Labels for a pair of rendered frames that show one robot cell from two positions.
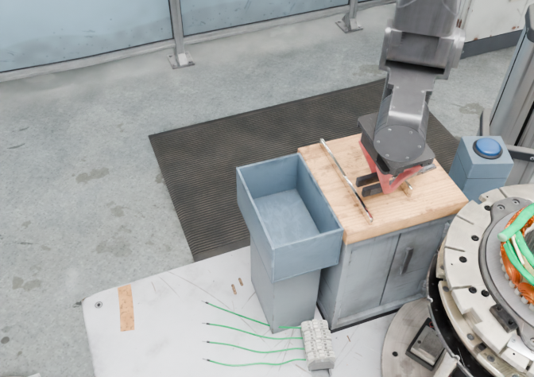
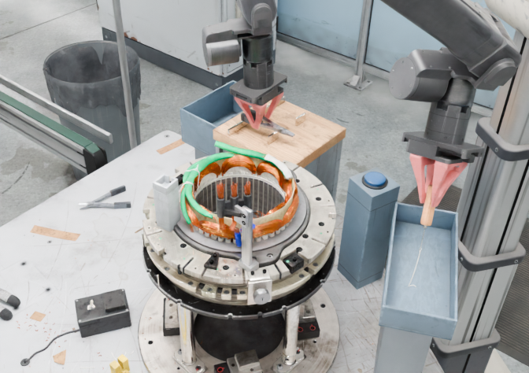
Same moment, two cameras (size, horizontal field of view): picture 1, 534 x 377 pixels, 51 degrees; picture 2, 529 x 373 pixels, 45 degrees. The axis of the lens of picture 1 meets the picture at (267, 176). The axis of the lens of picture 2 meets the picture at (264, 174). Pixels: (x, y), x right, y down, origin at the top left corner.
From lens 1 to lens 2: 1.11 m
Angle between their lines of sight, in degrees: 44
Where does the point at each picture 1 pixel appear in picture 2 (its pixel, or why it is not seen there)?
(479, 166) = (353, 183)
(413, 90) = (227, 26)
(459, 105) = not seen: outside the picture
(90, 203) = not seen: hidden behind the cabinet
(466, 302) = (181, 168)
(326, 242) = (208, 131)
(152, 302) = (183, 153)
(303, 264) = (197, 139)
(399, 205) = (256, 142)
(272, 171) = not seen: hidden behind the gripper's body
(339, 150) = (286, 109)
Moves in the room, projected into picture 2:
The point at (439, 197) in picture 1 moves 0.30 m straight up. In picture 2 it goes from (279, 156) to (286, 8)
